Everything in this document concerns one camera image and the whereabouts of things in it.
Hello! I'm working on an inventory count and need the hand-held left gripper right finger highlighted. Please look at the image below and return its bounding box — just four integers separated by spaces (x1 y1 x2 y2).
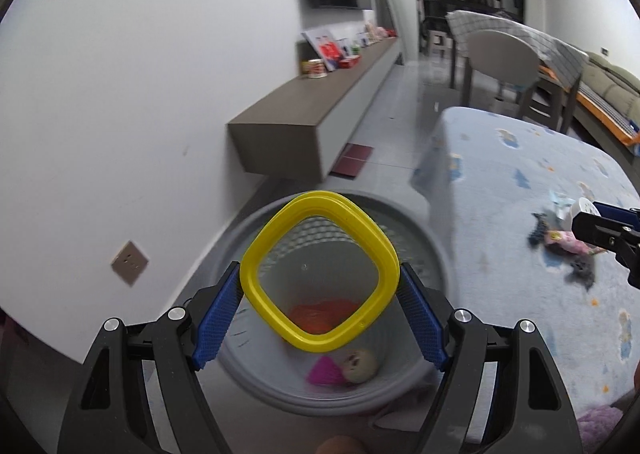
397 262 586 454

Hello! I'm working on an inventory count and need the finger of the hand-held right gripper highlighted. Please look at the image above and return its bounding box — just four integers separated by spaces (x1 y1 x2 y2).
592 201 640 225
571 211 640 255

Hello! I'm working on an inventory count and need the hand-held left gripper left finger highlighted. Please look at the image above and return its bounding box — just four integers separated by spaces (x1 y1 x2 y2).
56 261 246 454

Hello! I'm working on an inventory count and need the small white round cup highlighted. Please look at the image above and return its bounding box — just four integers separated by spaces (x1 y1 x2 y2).
562 197 601 229

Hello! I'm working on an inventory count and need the yellow plastic container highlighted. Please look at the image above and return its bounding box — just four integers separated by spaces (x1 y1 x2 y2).
240 190 401 354

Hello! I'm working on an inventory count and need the tan fuzzy ball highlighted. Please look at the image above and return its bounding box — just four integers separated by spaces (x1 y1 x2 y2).
340 349 377 385

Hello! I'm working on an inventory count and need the grey perforated waste basket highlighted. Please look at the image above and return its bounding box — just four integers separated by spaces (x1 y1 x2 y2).
192 189 461 417

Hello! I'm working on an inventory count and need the red plastic bag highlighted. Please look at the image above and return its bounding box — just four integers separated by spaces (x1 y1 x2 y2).
290 299 361 335

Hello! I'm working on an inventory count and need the pink shuttlecock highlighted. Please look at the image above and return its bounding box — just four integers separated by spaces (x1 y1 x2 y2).
306 355 346 387

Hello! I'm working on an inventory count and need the pink snack wrapper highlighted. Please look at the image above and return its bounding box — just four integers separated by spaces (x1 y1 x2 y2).
544 229 601 255

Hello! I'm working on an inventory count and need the black knobbly toy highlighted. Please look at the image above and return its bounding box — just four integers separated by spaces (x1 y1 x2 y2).
527 211 551 247

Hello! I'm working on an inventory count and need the checkered orange-edged sofa cover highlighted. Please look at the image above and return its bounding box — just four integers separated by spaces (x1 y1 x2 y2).
577 81 640 145

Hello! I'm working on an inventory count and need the grey stool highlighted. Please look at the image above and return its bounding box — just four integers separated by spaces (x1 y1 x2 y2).
520 78 566 129
427 30 453 59

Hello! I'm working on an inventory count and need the green grey sofa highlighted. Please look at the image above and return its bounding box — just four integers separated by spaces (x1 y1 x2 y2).
575 51 640 155

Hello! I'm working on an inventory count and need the pink fluffy cloth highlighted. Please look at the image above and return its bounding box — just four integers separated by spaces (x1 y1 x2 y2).
575 406 633 454

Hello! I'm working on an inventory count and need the dark red floor scale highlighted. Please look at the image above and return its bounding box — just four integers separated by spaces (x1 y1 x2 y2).
330 144 375 179

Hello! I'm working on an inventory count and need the beige round-back chair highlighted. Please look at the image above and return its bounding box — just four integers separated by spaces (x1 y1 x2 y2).
462 28 541 119

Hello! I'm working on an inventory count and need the checkered tablecloth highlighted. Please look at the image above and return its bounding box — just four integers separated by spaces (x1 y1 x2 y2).
446 10 590 89

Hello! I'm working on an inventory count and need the floating brown grey cabinet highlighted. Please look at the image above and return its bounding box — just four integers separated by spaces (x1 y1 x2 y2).
227 36 403 181

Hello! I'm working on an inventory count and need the brown wall socket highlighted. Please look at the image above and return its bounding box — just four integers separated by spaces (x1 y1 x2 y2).
111 240 150 287

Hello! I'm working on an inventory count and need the large photo frame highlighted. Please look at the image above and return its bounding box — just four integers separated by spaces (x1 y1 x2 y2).
301 28 348 72

